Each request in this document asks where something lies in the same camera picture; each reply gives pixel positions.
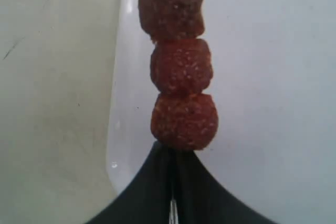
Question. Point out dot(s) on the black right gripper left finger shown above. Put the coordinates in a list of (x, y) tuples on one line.
[(147, 199)]

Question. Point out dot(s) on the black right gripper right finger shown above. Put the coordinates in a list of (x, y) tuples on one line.
[(201, 199)]

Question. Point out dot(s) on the thin metal skewer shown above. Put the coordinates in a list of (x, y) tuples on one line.
[(173, 209)]

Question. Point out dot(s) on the white rectangular plastic tray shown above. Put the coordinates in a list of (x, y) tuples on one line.
[(274, 89)]

